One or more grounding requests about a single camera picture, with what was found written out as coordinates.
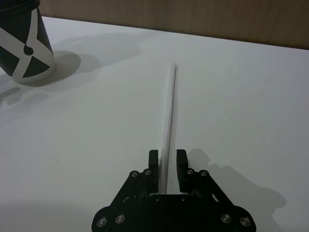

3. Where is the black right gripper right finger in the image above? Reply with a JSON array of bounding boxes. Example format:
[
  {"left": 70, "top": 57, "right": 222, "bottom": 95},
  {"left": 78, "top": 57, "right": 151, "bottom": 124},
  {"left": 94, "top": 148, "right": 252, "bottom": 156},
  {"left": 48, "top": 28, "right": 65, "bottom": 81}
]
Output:
[{"left": 176, "top": 149, "right": 257, "bottom": 232}]

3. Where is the long white plastic straw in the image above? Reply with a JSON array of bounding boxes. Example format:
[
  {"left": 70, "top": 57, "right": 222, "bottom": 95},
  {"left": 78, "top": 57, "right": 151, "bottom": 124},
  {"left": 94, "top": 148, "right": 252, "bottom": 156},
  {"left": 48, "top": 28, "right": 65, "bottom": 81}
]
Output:
[{"left": 158, "top": 62, "right": 184, "bottom": 195}]

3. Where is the black and white paper cup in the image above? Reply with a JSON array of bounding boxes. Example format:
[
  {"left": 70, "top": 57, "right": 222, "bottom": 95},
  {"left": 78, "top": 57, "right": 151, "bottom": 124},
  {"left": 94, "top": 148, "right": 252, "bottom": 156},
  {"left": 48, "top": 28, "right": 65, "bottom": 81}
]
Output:
[{"left": 0, "top": 0, "right": 54, "bottom": 84}]

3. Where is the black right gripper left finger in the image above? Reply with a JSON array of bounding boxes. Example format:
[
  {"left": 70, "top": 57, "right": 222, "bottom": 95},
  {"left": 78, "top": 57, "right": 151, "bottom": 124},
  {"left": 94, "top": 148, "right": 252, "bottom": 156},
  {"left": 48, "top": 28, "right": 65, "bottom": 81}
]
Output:
[{"left": 91, "top": 149, "right": 160, "bottom": 232}]

